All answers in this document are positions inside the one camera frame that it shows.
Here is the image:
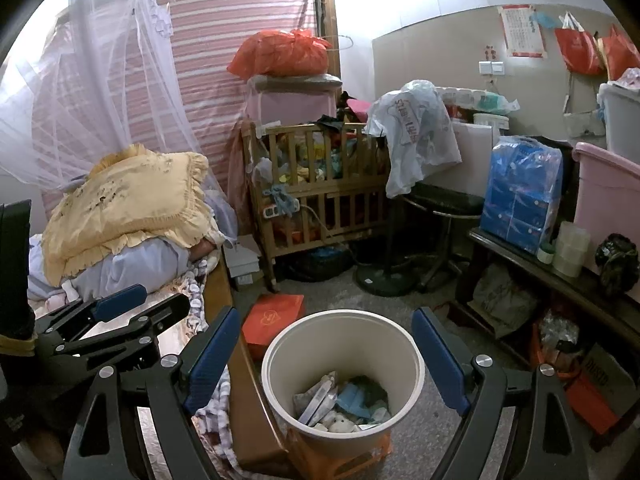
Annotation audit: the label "red tote bag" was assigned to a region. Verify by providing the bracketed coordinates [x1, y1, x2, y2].
[554, 10, 603, 77]
[600, 24, 640, 82]

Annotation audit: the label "wooden crib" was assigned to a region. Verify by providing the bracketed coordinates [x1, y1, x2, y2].
[241, 120, 393, 291]

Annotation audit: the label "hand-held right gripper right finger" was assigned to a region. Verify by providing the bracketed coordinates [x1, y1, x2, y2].
[411, 306, 591, 480]

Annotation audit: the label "beige bag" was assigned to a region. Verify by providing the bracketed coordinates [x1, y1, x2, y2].
[470, 262, 538, 338]

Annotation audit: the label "pink cushion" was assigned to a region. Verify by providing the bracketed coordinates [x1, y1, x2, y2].
[187, 237, 226, 261]

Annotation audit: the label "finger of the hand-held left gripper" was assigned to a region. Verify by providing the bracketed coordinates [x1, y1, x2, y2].
[35, 293, 192, 376]
[32, 283, 148, 343]

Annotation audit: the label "wooden window frame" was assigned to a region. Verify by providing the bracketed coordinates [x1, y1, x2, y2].
[150, 0, 343, 241]

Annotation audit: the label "white printed plastic bag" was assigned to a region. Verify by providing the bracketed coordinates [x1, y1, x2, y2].
[366, 79, 463, 199]

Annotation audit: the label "pink plastic tub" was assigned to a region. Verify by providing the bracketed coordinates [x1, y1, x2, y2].
[572, 141, 640, 276]

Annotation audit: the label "pink box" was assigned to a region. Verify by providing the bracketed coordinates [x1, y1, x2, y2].
[247, 87, 338, 126]

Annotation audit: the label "stack of clear containers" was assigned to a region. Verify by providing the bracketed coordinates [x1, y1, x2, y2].
[552, 221, 591, 278]

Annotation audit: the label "white mosquito net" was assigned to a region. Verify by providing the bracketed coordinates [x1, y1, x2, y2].
[0, 0, 231, 221]

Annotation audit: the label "wire clothes hanger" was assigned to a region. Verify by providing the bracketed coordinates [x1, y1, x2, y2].
[320, 32, 356, 53]

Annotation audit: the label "brown cardboard box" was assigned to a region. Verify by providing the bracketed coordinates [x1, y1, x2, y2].
[580, 342, 638, 416]

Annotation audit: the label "red plastic bag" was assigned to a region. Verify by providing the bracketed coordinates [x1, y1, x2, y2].
[227, 29, 332, 78]

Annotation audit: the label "clear hanging bag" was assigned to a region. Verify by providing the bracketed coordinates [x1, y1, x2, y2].
[562, 77, 608, 138]

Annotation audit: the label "white cardboard box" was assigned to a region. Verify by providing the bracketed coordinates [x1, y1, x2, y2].
[222, 232, 266, 291]

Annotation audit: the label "pack of paper rolls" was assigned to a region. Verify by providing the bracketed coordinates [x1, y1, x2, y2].
[435, 85, 521, 116]

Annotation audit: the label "white carton green stripes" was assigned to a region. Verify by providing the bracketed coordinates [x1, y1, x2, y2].
[292, 370, 341, 426]

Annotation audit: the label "brown white patterned blanket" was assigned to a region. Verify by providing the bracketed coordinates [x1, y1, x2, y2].
[165, 260, 241, 480]

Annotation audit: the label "white round bin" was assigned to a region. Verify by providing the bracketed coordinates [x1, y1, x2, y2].
[261, 310, 426, 463]

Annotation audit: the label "grey padded board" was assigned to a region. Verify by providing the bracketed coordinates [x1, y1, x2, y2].
[247, 72, 343, 93]

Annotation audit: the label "blue-grey knotted cloth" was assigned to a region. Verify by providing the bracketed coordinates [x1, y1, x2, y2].
[265, 185, 298, 216]

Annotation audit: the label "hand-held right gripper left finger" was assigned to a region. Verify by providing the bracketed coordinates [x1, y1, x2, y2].
[62, 306, 242, 480]

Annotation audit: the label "red gift box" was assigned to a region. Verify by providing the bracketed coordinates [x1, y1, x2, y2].
[241, 292, 306, 361]

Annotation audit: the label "pink tasselled bedspread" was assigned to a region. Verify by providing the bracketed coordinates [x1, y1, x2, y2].
[30, 275, 221, 480]

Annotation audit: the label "pink striped curtain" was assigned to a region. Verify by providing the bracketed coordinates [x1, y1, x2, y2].
[30, 0, 321, 241]

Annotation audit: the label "white power strip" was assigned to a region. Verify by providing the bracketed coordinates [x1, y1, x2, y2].
[262, 202, 301, 218]

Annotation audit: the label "white storage box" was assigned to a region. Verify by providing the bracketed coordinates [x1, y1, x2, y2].
[597, 80, 640, 153]

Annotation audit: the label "black stool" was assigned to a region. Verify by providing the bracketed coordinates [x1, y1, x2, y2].
[402, 182, 485, 293]

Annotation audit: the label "grey-blue fleece blanket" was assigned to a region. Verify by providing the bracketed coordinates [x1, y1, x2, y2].
[27, 175, 238, 311]

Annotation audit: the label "orange box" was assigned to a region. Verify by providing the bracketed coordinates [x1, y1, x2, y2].
[565, 375, 621, 436]

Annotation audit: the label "dark wooden bench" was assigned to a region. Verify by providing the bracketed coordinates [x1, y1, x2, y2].
[452, 227, 640, 453]

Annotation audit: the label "wooden bed frame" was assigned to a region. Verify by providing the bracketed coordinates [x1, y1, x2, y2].
[202, 247, 301, 480]

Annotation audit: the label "yellow frilled pillow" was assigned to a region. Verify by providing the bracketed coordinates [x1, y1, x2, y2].
[41, 144, 217, 278]

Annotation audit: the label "white bucket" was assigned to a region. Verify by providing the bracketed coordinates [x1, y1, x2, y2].
[472, 112, 511, 131]

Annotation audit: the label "blue tissue pack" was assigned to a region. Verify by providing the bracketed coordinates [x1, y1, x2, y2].
[479, 135, 566, 257]

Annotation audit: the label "dark camouflage bag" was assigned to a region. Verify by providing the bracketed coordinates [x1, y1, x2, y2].
[597, 234, 640, 298]

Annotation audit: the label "red wall calendar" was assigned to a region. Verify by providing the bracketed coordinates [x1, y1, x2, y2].
[497, 4, 546, 59]

